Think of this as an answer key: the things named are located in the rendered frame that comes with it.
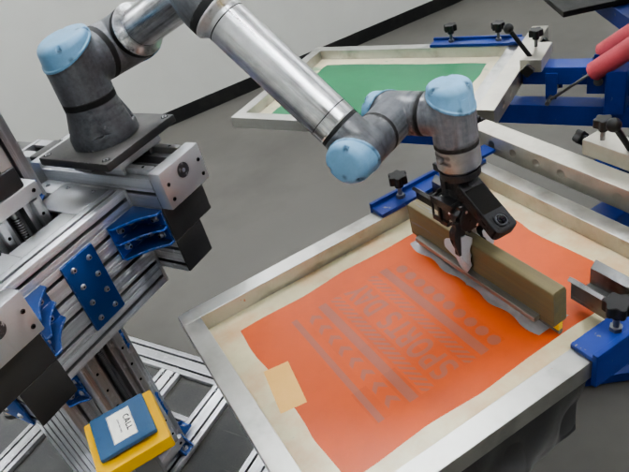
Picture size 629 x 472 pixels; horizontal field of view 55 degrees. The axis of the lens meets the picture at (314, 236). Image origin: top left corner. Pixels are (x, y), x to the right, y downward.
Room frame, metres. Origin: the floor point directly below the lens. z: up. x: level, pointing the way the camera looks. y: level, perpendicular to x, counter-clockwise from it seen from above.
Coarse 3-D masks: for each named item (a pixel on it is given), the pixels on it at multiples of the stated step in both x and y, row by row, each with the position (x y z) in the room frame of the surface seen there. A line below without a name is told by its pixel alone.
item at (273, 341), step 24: (408, 240) 1.03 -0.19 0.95; (504, 240) 0.95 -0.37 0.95; (528, 240) 0.93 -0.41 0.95; (360, 264) 0.99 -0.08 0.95; (384, 264) 0.97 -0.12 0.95; (408, 264) 0.95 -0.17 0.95; (432, 264) 0.93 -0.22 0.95; (336, 288) 0.94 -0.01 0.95; (456, 288) 0.84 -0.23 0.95; (288, 312) 0.91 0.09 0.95; (264, 336) 0.86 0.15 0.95; (288, 336) 0.84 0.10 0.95; (264, 360) 0.80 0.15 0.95; (288, 360) 0.78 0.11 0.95; (312, 360) 0.77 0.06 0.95
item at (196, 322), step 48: (432, 192) 1.13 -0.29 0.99; (528, 192) 1.03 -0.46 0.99; (336, 240) 1.05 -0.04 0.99; (624, 240) 0.81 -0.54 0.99; (240, 288) 0.98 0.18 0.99; (192, 336) 0.87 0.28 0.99; (240, 384) 0.72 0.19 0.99; (528, 384) 0.57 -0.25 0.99; (576, 384) 0.56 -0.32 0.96; (480, 432) 0.51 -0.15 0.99
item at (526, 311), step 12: (420, 240) 0.98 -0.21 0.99; (432, 252) 0.94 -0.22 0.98; (444, 252) 0.92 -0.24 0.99; (456, 264) 0.87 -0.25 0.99; (468, 276) 0.84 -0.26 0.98; (480, 276) 0.82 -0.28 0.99; (492, 288) 0.78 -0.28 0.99; (504, 300) 0.75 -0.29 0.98; (516, 300) 0.74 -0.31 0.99; (528, 312) 0.71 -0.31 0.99
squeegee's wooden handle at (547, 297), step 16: (416, 208) 1.00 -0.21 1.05; (416, 224) 1.00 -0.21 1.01; (432, 224) 0.94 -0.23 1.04; (432, 240) 0.95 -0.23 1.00; (480, 240) 0.84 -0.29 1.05; (480, 256) 0.82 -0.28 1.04; (496, 256) 0.79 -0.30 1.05; (512, 256) 0.78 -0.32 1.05; (480, 272) 0.83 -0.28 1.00; (496, 272) 0.78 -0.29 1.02; (512, 272) 0.75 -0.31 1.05; (528, 272) 0.73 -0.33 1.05; (512, 288) 0.75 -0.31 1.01; (528, 288) 0.72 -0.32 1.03; (544, 288) 0.69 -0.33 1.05; (560, 288) 0.67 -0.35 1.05; (528, 304) 0.72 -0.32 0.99; (544, 304) 0.68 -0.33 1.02; (560, 304) 0.67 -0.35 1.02; (544, 320) 0.69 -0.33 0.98; (560, 320) 0.67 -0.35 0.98
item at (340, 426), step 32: (544, 256) 0.87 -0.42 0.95; (576, 256) 0.84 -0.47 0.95; (512, 320) 0.73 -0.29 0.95; (576, 320) 0.69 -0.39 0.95; (512, 352) 0.66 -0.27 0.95; (320, 384) 0.71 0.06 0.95; (448, 384) 0.63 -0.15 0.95; (480, 384) 0.62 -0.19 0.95; (320, 416) 0.64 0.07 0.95; (352, 416) 0.62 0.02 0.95; (416, 416) 0.59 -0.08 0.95; (352, 448) 0.57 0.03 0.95; (384, 448) 0.55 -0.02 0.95
